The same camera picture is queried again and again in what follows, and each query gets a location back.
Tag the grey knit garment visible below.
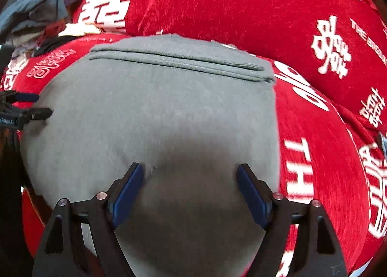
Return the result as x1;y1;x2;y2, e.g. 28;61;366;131
21;35;279;276

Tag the grey clothes pile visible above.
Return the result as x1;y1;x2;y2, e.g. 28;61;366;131
0;0;83;54

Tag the cream cloth item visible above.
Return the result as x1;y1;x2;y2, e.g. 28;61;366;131
58;22;102;37

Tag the red wedding quilt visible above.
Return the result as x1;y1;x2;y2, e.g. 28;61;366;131
1;34;380;269

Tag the red folded wedding blanket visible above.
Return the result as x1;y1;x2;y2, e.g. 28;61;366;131
74;0;386;132

